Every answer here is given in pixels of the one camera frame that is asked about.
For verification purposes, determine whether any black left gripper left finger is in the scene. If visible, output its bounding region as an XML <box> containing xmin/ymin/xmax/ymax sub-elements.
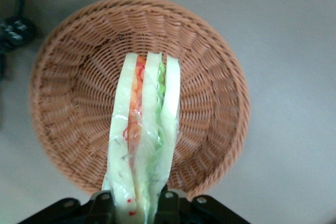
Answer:
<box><xmin>83</xmin><ymin>191</ymin><xmax>117</xmax><ymax>224</ymax></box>

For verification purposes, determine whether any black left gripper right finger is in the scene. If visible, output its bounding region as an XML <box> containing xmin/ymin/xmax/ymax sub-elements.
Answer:
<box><xmin>156</xmin><ymin>188</ymin><xmax>193</xmax><ymax>224</ymax></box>

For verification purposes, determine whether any plastic-wrapped triangle sandwich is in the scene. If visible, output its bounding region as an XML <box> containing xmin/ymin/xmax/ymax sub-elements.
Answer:
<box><xmin>101</xmin><ymin>52</ymin><xmax>182</xmax><ymax>224</ymax></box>

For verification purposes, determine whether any round brown wicker basket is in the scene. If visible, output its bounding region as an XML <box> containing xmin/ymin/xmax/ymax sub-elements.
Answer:
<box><xmin>28</xmin><ymin>0</ymin><xmax>250</xmax><ymax>201</ymax></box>

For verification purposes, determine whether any black power cable with plug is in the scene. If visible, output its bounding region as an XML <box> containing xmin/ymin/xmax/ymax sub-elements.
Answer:
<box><xmin>0</xmin><ymin>0</ymin><xmax>37</xmax><ymax>79</ymax></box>

